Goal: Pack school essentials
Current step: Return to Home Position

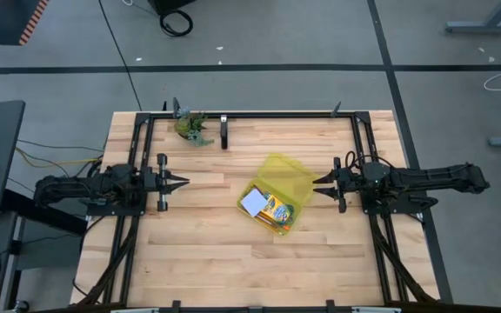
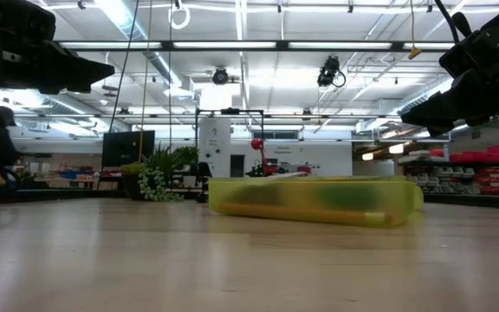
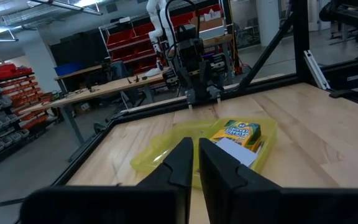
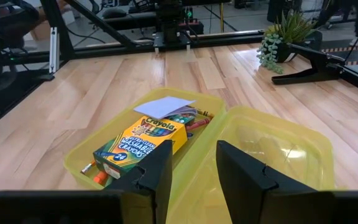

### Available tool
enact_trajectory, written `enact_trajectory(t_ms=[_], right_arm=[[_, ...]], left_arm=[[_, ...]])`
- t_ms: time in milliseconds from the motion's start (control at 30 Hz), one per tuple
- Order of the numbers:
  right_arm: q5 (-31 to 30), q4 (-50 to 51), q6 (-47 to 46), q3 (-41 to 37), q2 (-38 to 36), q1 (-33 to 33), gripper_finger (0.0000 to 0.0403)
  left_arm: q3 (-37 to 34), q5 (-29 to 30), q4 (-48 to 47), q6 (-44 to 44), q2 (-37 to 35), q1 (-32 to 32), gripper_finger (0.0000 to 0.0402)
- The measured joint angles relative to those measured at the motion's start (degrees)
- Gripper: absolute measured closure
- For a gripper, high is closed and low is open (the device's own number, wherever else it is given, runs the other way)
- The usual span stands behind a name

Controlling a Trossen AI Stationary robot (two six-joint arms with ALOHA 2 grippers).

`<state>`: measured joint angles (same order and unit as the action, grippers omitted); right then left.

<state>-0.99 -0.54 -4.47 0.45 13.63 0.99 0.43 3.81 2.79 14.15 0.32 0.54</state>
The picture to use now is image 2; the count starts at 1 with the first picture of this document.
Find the leafy plant in white pot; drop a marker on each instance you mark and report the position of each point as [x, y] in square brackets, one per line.
[186, 156]

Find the white LED light bar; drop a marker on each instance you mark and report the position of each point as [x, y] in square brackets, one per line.
[111, 45]
[340, 45]
[224, 44]
[427, 45]

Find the white cabinet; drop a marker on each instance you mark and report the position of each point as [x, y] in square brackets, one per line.
[214, 147]

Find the yellow translucent pencil case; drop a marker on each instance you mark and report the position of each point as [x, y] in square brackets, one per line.
[301, 195]

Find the red articulated lamp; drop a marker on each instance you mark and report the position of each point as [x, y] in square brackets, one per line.
[257, 144]

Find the small potted succulent plant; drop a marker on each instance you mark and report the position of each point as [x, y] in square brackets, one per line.
[158, 186]

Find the black overhead camera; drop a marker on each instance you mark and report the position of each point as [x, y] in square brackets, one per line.
[328, 71]

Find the yellow green crayon box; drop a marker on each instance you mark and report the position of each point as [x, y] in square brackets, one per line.
[254, 193]

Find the black monitor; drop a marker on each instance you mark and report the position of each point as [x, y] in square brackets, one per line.
[128, 149]

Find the orange pencil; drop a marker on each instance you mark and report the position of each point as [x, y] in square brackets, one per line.
[297, 213]

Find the black round ceiling fixture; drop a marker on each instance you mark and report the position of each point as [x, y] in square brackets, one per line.
[220, 76]

